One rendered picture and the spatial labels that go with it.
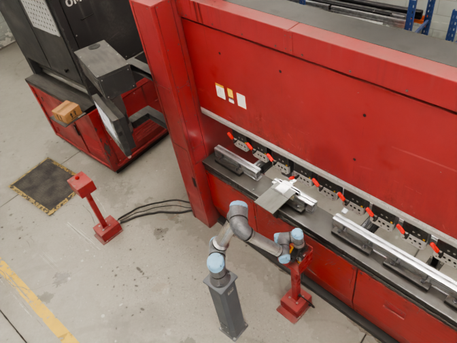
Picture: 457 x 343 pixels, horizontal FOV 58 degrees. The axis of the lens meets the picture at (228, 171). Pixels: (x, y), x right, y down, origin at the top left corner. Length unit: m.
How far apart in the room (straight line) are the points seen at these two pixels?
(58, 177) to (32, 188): 0.31
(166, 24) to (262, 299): 2.35
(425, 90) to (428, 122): 0.18
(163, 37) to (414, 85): 1.67
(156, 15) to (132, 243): 2.37
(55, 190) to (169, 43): 2.86
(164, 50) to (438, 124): 1.80
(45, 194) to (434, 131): 4.32
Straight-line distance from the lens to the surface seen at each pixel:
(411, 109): 2.12
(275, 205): 3.06
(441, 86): 1.97
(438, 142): 2.15
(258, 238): 2.59
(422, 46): 2.15
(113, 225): 4.46
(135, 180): 5.00
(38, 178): 5.62
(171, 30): 3.00
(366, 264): 2.95
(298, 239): 2.80
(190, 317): 3.80
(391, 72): 2.05
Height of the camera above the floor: 3.33
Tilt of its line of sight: 44 degrees down
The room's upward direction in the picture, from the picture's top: 11 degrees counter-clockwise
